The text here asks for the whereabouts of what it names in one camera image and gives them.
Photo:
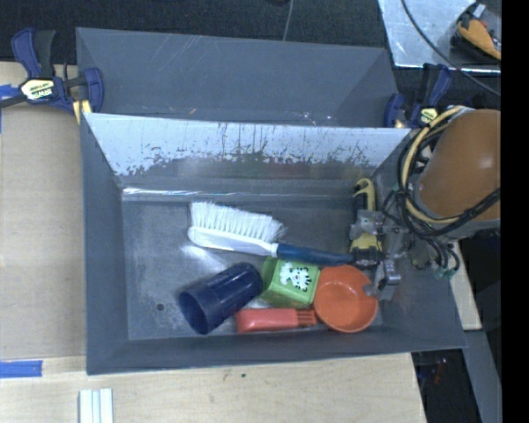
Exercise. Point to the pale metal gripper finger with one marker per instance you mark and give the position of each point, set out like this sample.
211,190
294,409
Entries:
369,224
390,276

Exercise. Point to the yellow and black hand tool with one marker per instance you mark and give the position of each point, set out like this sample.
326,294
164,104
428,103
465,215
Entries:
365,194

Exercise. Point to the orange bowl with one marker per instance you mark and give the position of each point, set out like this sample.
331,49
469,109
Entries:
341,302

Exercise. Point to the green cube with tiger print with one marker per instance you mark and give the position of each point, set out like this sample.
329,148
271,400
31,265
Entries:
291,282

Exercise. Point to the dark blue cup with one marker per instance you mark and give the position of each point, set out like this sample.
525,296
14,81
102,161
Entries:
220,295

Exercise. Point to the grey metal bin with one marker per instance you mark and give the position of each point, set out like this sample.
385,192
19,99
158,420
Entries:
167,236

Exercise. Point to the pale brown flat board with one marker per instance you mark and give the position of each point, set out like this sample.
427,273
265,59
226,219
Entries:
39,236

